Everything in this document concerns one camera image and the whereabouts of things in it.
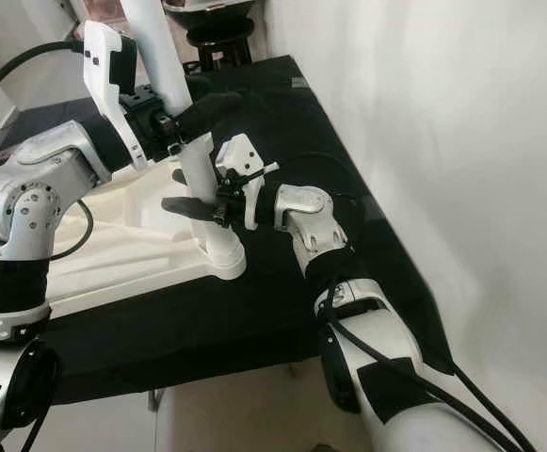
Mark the black wok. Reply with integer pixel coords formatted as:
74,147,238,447
160,0,265,16

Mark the white plastic table top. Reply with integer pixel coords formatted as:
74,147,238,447
47,184,248,321

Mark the red printed storage box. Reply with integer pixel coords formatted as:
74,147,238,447
80,0,123,20

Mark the black tablecloth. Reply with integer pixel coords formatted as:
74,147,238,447
0,55,453,406

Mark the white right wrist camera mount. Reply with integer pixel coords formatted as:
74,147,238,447
215,134,265,232

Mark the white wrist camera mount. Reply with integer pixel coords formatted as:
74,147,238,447
82,21,140,172
215,134,265,232

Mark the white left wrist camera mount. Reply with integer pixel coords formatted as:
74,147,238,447
82,21,140,172

